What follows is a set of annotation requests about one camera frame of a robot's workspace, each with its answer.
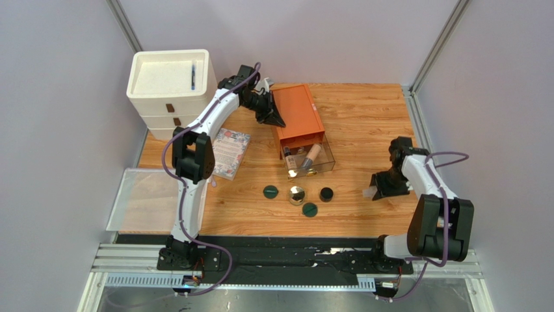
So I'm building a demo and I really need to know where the floral patterned booklet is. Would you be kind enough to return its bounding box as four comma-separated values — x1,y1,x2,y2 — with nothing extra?
213,127,251,181

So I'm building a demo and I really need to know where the aluminium frame rail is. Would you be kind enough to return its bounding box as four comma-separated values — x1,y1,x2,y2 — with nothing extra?
91,244,484,291

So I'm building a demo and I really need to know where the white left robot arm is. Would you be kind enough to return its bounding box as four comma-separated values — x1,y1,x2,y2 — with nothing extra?
157,62,285,270

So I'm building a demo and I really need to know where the beige foundation tube grey cap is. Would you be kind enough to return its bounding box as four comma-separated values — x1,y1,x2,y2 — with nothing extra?
300,143,323,170

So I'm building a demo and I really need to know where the orange drawer box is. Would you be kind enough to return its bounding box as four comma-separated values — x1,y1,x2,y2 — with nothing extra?
272,84,325,159

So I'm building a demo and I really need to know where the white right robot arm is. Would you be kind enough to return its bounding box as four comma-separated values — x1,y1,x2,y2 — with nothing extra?
364,136,474,272

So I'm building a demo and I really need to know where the clear plastic bottle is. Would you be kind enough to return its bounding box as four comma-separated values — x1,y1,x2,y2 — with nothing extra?
362,186,377,198

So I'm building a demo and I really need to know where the clear orange drawer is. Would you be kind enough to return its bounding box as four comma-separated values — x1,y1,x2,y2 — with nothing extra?
280,136,336,179

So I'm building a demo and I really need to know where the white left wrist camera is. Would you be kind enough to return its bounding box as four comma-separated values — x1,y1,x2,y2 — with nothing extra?
255,77,274,94

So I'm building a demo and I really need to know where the blue pen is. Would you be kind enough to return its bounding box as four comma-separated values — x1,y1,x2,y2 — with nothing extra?
191,64,196,91

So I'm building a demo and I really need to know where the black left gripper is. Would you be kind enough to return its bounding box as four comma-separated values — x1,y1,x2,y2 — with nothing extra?
242,90,286,128

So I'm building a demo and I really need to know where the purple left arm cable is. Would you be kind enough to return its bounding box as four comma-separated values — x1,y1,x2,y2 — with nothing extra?
161,62,263,298

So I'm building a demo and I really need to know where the clear plastic sheet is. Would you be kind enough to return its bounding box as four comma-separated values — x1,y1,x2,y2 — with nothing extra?
106,168,211,237

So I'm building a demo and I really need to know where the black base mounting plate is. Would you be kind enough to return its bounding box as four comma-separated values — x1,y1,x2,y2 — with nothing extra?
156,246,414,276

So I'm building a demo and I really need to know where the white three-drawer cabinet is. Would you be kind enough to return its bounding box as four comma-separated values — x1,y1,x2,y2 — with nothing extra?
126,49,217,140

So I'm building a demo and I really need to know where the dark green round lid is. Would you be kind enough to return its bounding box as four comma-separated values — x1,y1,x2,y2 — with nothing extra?
263,185,279,200

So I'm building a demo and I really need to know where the gold mirrored jar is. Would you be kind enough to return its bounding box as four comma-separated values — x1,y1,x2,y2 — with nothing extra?
288,186,306,205

